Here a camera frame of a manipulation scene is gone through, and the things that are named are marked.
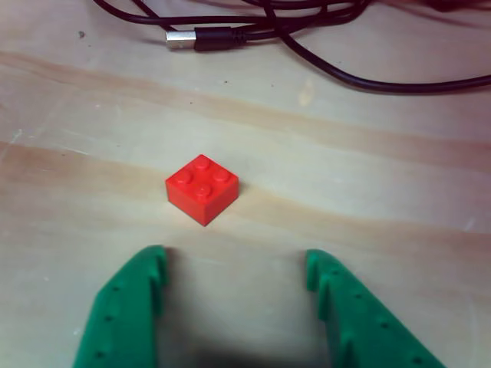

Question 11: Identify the black cable silver usb plug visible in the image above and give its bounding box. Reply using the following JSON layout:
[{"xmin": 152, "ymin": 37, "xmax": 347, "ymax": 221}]
[{"xmin": 165, "ymin": 0, "xmax": 371, "ymax": 53}]

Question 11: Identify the tangled black cable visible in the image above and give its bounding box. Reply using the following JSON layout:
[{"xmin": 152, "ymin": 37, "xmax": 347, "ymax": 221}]
[{"xmin": 132, "ymin": 0, "xmax": 358, "ymax": 30}]

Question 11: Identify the long black looping cable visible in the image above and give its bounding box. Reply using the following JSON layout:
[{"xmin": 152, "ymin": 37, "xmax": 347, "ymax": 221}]
[{"xmin": 91, "ymin": 0, "xmax": 491, "ymax": 95}]

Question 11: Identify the red 2x2 lego brick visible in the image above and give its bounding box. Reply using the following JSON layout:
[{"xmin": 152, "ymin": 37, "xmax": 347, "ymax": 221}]
[{"xmin": 165, "ymin": 153, "xmax": 240, "ymax": 228}]

